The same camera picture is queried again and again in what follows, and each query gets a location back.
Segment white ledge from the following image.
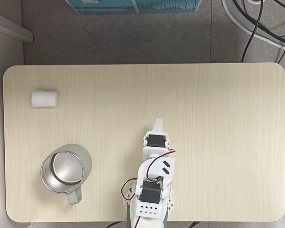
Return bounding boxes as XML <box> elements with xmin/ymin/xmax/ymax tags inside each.
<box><xmin>0</xmin><ymin>10</ymin><xmax>34</xmax><ymax>43</ymax></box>

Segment grey table clamp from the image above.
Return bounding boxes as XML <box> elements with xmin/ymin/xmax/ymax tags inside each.
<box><xmin>164</xmin><ymin>200</ymin><xmax>170</xmax><ymax>228</ymax></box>

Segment red servo wire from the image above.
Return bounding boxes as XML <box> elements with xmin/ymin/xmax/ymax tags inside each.
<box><xmin>146</xmin><ymin>149</ymin><xmax>177</xmax><ymax>182</ymax></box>

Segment green mug steel interior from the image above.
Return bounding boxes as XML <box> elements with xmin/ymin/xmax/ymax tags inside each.
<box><xmin>40</xmin><ymin>143</ymin><xmax>93</xmax><ymax>206</ymax></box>

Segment thick white cable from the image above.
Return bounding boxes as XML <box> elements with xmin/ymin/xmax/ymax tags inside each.
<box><xmin>220</xmin><ymin>0</ymin><xmax>285</xmax><ymax>53</ymax></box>

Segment white gauze dressing roll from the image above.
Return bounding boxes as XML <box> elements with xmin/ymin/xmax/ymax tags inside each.
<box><xmin>31</xmin><ymin>89</ymin><xmax>58</xmax><ymax>109</ymax></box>

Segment blue printed box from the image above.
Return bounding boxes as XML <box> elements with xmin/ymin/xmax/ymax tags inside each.
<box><xmin>65</xmin><ymin>0</ymin><xmax>203</xmax><ymax>16</ymax></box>

